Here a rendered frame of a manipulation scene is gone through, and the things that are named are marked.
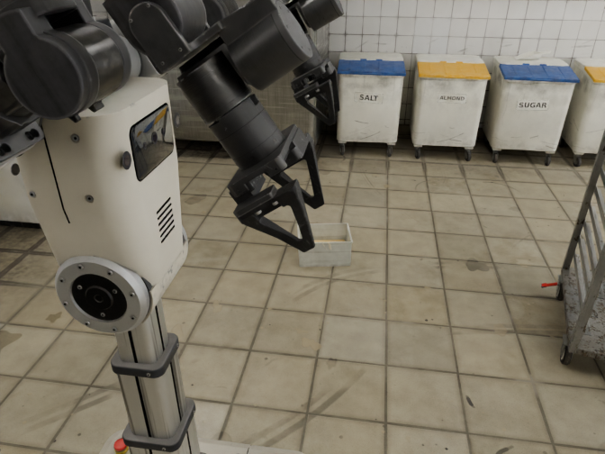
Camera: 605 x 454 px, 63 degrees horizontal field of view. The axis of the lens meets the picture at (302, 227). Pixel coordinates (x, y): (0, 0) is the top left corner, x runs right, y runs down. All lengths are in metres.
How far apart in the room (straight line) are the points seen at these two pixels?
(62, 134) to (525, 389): 1.98
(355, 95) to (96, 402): 2.98
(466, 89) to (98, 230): 3.67
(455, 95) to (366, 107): 0.70
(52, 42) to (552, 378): 2.20
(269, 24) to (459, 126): 3.87
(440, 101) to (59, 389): 3.29
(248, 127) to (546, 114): 3.99
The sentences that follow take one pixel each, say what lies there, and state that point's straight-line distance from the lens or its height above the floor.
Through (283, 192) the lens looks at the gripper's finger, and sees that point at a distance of 0.45.
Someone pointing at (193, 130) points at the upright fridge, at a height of 0.25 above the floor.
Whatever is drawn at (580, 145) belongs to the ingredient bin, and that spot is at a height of 0.19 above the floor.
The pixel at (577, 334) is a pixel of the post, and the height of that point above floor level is 0.22.
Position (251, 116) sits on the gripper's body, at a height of 1.42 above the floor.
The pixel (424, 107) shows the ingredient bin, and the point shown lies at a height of 0.45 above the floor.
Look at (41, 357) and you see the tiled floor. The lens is 2.52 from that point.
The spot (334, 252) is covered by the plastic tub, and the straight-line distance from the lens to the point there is 2.75.
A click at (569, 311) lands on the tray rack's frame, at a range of 2.54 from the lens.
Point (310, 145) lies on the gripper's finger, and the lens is 0.56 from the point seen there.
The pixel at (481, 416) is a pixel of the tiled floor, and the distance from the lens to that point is 2.14.
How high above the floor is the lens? 1.56
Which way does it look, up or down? 29 degrees down
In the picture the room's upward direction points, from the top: straight up
